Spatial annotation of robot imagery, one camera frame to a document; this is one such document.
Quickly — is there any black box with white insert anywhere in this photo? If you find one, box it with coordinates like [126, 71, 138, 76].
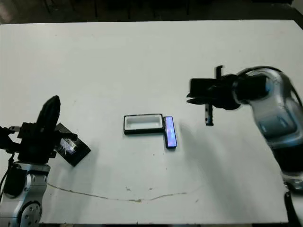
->
[123, 113, 164, 136]

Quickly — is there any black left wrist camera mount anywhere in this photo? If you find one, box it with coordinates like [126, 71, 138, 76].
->
[18, 122, 37, 140]

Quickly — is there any black camera with glossy face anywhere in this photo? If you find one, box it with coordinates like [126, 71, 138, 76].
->
[163, 115, 178, 149]

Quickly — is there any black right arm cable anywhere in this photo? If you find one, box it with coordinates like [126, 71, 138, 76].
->
[238, 66, 303, 107]

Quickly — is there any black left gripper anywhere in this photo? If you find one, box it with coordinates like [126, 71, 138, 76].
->
[0, 95, 78, 164]

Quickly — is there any black box lid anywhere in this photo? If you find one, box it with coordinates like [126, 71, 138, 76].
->
[53, 122, 92, 167]

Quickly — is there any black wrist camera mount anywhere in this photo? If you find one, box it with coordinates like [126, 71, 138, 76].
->
[18, 122, 37, 140]
[188, 78, 219, 96]

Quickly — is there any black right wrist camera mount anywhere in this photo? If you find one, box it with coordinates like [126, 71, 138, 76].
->
[188, 78, 219, 96]

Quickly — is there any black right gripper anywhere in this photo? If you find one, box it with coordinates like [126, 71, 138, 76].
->
[186, 65, 240, 126]

